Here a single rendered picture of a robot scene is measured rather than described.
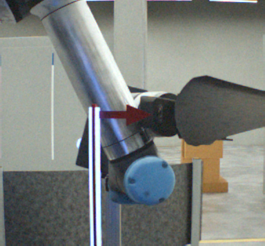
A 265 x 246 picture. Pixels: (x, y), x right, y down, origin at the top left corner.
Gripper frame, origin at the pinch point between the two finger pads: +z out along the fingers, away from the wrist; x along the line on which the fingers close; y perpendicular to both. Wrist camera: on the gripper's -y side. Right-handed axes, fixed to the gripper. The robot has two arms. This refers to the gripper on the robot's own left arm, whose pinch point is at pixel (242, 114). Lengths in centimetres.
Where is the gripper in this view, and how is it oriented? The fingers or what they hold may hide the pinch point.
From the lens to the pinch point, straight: 81.2
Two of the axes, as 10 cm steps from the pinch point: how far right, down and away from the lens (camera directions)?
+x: -0.9, 9.9, -0.6
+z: 5.8, 0.0, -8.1
